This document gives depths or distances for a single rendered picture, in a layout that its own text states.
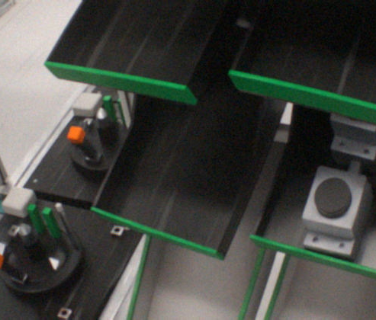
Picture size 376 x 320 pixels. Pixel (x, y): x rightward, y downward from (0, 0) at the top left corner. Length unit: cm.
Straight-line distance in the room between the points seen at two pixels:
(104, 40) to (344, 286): 35
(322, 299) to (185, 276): 16
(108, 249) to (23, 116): 60
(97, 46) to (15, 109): 95
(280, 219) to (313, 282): 14
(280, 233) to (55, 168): 56
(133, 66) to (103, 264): 44
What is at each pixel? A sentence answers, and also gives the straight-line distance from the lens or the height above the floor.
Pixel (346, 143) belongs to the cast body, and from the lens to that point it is 51.
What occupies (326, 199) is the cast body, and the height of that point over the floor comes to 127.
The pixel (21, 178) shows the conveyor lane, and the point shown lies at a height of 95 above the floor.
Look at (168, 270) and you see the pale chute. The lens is 69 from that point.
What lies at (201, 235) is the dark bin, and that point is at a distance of 54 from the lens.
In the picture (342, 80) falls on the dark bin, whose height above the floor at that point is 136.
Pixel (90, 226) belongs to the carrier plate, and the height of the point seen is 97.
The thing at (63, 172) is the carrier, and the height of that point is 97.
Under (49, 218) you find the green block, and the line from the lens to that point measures 84.
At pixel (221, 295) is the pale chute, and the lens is 67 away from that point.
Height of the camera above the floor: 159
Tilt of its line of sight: 40 degrees down
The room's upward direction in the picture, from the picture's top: 11 degrees counter-clockwise
